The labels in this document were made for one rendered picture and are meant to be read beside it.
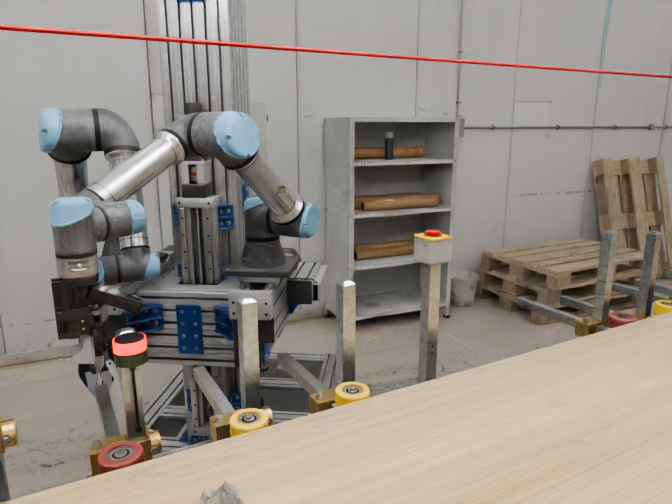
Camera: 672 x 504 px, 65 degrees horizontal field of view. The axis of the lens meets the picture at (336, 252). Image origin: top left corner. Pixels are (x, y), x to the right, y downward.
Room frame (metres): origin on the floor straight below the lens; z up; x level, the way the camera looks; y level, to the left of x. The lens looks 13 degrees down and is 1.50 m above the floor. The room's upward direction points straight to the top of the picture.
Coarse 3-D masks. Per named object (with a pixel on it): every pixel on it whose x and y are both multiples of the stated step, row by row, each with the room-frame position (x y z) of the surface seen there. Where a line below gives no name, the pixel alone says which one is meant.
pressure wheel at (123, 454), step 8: (112, 448) 0.88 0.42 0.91; (120, 448) 0.88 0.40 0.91; (128, 448) 0.89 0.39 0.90; (136, 448) 0.88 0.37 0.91; (104, 456) 0.86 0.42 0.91; (112, 456) 0.86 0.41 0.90; (120, 456) 0.86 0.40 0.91; (128, 456) 0.86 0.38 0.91; (136, 456) 0.86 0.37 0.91; (104, 464) 0.84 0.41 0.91; (112, 464) 0.83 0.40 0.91; (120, 464) 0.84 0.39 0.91; (128, 464) 0.84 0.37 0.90; (104, 472) 0.83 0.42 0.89
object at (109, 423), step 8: (104, 384) 1.23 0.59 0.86; (96, 392) 1.18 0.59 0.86; (104, 392) 1.18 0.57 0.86; (96, 400) 1.17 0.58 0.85; (104, 400) 1.15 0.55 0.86; (104, 408) 1.11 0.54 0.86; (112, 408) 1.11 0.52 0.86; (104, 416) 1.07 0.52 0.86; (112, 416) 1.07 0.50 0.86; (104, 424) 1.04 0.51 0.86; (112, 424) 1.04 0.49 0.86; (104, 432) 1.01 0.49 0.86; (112, 432) 1.01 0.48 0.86
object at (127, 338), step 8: (120, 336) 0.94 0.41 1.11; (128, 336) 0.94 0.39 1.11; (136, 336) 0.94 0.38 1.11; (144, 336) 0.95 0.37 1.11; (128, 368) 0.96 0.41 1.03; (136, 368) 0.97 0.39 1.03; (136, 392) 0.96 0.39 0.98; (136, 400) 0.96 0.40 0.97; (136, 408) 0.96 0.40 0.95; (136, 416) 0.96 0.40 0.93
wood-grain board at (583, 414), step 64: (640, 320) 1.57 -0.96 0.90; (448, 384) 1.15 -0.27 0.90; (512, 384) 1.15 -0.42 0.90; (576, 384) 1.15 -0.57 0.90; (640, 384) 1.15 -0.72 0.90; (192, 448) 0.89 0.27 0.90; (256, 448) 0.89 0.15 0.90; (320, 448) 0.89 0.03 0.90; (384, 448) 0.89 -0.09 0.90; (448, 448) 0.89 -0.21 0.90; (512, 448) 0.89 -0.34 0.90; (576, 448) 0.89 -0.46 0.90; (640, 448) 0.89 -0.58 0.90
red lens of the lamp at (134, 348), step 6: (114, 342) 0.92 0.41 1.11; (138, 342) 0.92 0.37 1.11; (144, 342) 0.93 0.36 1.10; (114, 348) 0.92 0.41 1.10; (120, 348) 0.91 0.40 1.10; (126, 348) 0.91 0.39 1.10; (132, 348) 0.91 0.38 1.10; (138, 348) 0.92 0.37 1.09; (144, 348) 0.93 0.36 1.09; (120, 354) 0.91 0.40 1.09; (126, 354) 0.91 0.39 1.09; (132, 354) 0.91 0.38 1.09
